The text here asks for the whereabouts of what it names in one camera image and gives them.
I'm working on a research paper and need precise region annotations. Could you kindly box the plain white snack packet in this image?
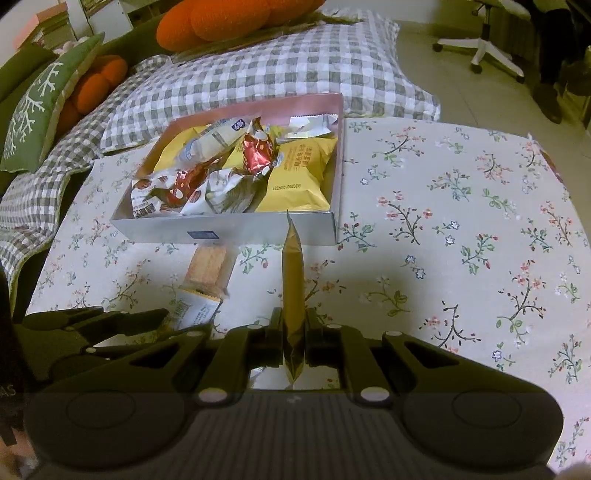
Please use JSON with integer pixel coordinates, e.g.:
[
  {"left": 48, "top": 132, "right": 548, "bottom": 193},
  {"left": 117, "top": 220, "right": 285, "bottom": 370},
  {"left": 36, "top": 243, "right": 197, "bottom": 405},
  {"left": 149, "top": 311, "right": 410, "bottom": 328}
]
[{"left": 285, "top": 113, "right": 341, "bottom": 140}]

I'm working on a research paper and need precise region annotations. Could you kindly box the white office chair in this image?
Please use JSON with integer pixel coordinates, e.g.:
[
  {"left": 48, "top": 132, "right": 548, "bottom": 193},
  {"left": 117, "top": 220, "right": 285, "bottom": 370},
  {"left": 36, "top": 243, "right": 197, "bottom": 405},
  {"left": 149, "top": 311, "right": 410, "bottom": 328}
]
[{"left": 431, "top": 0, "right": 527, "bottom": 84}]

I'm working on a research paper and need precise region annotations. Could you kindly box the plain yellow snack packet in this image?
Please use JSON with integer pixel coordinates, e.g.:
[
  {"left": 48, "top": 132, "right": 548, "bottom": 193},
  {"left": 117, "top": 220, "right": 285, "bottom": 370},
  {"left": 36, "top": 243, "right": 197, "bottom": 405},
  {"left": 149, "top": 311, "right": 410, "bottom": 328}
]
[{"left": 151, "top": 126, "right": 219, "bottom": 177}]

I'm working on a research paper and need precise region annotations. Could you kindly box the white and green snack packet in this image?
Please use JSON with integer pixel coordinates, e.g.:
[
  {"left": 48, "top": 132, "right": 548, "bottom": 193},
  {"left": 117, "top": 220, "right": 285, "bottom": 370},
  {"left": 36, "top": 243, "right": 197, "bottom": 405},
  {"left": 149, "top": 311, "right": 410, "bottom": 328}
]
[{"left": 203, "top": 168, "right": 260, "bottom": 214}]

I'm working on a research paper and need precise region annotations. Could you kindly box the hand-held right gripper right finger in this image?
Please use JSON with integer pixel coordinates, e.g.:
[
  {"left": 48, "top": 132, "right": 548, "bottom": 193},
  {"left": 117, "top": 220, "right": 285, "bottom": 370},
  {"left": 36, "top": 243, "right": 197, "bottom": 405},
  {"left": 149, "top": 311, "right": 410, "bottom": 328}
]
[{"left": 306, "top": 308, "right": 468, "bottom": 405}]

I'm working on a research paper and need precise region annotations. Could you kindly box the pink and silver cardboard box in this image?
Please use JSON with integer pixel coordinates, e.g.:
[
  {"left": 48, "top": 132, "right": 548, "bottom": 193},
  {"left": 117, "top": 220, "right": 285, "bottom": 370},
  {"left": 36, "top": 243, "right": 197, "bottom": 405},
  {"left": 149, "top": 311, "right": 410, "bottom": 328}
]
[{"left": 111, "top": 92, "right": 346, "bottom": 246}]

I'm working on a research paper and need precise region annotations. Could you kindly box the large orange plush pillow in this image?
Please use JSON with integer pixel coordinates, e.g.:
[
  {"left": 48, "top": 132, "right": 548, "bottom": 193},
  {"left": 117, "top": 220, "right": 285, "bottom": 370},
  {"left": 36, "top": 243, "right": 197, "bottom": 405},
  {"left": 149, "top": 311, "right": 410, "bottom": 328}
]
[{"left": 156, "top": 0, "right": 327, "bottom": 52}]

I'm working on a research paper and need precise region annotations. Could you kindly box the grey checked pillow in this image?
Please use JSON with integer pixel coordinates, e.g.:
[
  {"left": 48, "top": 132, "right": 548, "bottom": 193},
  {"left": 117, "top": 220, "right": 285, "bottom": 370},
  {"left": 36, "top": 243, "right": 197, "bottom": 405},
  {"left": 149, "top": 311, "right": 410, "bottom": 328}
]
[{"left": 0, "top": 18, "right": 442, "bottom": 296}]

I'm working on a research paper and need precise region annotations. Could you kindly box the clear cracker packet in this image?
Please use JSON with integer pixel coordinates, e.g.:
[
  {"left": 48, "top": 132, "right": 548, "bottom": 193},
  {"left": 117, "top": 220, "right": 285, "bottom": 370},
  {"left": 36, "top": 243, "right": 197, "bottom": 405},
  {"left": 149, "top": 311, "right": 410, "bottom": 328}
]
[{"left": 172, "top": 246, "right": 233, "bottom": 332}]

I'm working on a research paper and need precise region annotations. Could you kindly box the floral printed blanket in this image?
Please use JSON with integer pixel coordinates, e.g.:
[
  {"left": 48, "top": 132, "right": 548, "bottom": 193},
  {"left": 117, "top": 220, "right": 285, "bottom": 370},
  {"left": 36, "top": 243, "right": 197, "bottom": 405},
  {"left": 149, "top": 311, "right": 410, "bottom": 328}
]
[{"left": 25, "top": 117, "right": 591, "bottom": 480}]

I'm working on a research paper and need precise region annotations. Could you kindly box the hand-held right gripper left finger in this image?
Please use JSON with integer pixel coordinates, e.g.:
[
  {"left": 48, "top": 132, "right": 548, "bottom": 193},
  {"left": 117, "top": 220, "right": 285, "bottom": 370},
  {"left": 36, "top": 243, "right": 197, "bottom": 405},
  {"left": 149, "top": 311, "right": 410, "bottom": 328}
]
[{"left": 122, "top": 307, "right": 285, "bottom": 405}]

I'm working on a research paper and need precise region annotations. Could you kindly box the green cushion with white print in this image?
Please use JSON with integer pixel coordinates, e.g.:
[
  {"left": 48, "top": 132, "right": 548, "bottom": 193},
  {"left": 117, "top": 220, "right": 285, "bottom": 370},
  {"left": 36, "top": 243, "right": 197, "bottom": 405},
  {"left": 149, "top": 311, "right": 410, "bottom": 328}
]
[{"left": 0, "top": 32, "right": 106, "bottom": 174}]

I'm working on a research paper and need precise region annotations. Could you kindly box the white bookshelf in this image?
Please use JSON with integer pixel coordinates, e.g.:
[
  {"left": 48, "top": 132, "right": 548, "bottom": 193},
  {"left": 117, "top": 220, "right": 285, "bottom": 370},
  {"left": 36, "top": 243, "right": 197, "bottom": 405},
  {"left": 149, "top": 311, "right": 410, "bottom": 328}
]
[{"left": 14, "top": 0, "right": 153, "bottom": 49}]

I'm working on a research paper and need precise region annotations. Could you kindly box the white pecan snack packet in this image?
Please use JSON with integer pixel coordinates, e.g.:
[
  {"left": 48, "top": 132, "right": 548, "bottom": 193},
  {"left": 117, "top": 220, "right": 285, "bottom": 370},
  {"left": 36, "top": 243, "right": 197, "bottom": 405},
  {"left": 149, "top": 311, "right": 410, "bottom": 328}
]
[{"left": 131, "top": 168, "right": 208, "bottom": 219}]

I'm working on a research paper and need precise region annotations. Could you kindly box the gold foil snack packet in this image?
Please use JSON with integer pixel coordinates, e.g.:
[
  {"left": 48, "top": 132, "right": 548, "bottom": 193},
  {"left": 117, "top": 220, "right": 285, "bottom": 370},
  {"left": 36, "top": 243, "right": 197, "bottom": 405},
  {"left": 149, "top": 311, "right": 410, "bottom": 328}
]
[{"left": 280, "top": 209, "right": 308, "bottom": 385}]

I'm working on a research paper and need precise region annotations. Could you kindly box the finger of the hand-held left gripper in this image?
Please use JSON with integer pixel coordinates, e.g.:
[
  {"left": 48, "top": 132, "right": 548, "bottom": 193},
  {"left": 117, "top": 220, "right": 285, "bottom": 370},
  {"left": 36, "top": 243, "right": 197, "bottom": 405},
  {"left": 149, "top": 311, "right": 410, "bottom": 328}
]
[
  {"left": 14, "top": 307, "right": 171, "bottom": 344},
  {"left": 46, "top": 337, "right": 155, "bottom": 385}
]

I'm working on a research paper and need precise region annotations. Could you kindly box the long cream snack packet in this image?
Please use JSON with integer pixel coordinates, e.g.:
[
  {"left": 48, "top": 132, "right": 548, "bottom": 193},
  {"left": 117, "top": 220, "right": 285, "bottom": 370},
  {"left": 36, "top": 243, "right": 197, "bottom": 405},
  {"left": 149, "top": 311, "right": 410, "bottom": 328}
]
[{"left": 177, "top": 117, "right": 248, "bottom": 174}]

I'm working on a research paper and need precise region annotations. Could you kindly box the red foil candy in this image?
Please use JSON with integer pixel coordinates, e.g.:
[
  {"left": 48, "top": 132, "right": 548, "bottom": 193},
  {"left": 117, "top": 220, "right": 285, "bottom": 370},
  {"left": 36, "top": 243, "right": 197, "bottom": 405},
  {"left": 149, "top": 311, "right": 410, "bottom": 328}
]
[
  {"left": 242, "top": 117, "right": 278, "bottom": 179},
  {"left": 168, "top": 159, "right": 225, "bottom": 204}
]

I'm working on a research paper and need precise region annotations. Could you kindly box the yellow snack packet with print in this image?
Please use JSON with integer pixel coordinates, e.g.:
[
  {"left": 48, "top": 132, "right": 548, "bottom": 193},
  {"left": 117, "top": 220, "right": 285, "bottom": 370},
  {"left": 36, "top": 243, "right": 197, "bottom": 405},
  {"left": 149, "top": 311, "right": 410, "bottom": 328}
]
[{"left": 253, "top": 137, "right": 338, "bottom": 213}]

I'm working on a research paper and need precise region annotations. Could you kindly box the small orange plush pillow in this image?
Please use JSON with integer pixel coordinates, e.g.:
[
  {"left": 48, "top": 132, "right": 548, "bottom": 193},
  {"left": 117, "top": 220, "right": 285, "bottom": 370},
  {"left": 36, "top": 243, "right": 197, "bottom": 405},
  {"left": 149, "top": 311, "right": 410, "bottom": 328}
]
[{"left": 55, "top": 54, "right": 129, "bottom": 135}]

